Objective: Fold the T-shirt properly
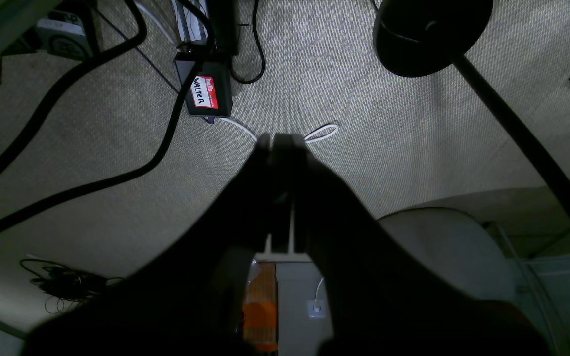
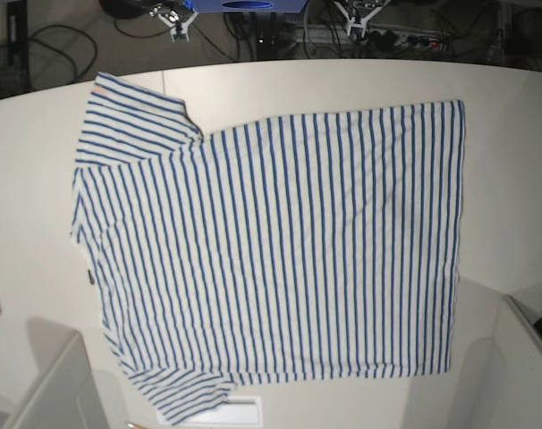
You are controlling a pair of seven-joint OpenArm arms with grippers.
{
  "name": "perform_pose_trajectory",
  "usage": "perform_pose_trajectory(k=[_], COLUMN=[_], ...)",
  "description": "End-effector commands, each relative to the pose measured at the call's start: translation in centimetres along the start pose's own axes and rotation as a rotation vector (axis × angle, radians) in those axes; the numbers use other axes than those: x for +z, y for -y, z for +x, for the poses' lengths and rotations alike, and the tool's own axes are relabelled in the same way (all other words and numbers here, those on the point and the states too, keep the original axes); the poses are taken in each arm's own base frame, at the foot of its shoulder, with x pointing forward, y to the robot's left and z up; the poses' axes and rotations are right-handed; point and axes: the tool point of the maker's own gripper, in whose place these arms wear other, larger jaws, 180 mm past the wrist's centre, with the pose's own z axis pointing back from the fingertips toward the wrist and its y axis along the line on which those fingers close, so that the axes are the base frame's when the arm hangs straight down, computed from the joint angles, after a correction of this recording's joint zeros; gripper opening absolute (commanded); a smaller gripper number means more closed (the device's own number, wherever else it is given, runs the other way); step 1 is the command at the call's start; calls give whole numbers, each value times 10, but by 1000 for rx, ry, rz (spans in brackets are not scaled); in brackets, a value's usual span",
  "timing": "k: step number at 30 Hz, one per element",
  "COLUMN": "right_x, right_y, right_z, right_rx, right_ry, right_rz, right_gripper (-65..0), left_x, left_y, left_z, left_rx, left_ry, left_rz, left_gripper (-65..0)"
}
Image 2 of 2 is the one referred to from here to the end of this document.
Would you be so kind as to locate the blue white striped T-shirt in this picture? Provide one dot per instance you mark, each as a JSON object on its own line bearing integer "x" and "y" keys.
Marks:
{"x": 296, "y": 247}

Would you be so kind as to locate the white power strip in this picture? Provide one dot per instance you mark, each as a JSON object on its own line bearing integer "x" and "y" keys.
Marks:
{"x": 383, "y": 37}

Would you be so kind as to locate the blue box with oval hole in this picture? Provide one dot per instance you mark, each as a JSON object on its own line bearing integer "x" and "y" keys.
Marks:
{"x": 257, "y": 6}

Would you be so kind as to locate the grey partition panel left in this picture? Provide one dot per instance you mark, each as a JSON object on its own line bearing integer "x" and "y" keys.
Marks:
{"x": 63, "y": 395}

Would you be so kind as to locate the grey partition panel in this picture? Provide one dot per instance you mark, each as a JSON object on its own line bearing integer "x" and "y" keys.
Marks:
{"x": 63, "y": 395}
{"x": 519, "y": 404}

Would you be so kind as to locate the grey partition panel right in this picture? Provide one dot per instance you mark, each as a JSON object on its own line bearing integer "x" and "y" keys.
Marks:
{"x": 519, "y": 404}

